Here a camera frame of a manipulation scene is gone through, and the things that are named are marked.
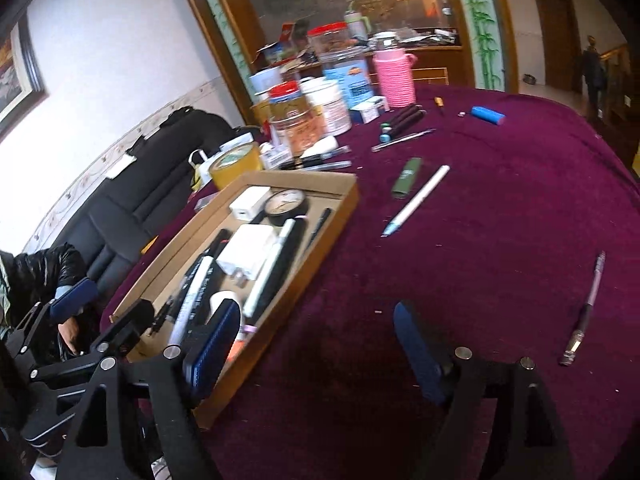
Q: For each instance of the person in dark clothes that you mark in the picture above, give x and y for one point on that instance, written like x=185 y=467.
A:
x=594 y=74

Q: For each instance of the blue white box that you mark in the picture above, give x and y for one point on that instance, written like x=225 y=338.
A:
x=353 y=80

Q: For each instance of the black marker on table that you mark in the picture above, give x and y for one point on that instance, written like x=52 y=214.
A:
x=312 y=160

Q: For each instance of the white USB wall charger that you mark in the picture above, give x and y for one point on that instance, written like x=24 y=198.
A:
x=246 y=252

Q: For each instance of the clear red lid canister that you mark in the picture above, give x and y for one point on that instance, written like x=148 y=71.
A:
x=333 y=45

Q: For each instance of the small white adapter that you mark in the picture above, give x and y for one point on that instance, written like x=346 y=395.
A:
x=249 y=203

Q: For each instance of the grey mechanical pencil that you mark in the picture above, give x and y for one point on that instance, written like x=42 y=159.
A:
x=580 y=327

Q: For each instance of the framed wall picture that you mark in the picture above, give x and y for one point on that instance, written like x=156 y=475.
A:
x=22 y=86

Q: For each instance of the maroon velvet tablecloth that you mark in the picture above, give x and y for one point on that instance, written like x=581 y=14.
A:
x=499 y=258

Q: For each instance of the white pen with blue tip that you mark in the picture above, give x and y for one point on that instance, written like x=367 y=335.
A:
x=398 y=221

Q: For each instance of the yellow tape roll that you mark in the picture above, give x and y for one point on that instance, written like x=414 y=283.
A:
x=233 y=164

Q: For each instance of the black remote control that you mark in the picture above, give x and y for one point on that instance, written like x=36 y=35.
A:
x=281 y=268

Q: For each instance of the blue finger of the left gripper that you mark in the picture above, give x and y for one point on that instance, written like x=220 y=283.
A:
x=73 y=301

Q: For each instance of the white stick marker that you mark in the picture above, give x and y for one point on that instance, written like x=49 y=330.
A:
x=251 y=303

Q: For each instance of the brown wooden door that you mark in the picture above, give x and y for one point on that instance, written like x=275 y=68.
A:
x=561 y=41

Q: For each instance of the small round clock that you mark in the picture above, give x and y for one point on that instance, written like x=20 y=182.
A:
x=284 y=205

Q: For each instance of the black marker in tray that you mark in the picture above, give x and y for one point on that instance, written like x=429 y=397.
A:
x=203 y=276

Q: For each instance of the pink woven thermos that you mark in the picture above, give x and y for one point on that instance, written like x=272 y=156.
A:
x=393 y=67

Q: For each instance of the white plastic jar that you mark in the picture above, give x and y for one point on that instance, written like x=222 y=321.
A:
x=326 y=99

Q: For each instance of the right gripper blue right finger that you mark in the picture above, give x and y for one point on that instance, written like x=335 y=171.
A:
x=429 y=360

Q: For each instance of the silver pen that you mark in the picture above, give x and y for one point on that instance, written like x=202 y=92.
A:
x=408 y=137

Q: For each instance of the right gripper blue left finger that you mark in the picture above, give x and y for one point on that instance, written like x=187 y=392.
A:
x=207 y=350

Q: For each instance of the black sofa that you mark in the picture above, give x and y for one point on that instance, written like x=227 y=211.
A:
x=123 y=214

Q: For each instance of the red lid glass jar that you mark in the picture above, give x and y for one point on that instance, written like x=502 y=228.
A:
x=292 y=118

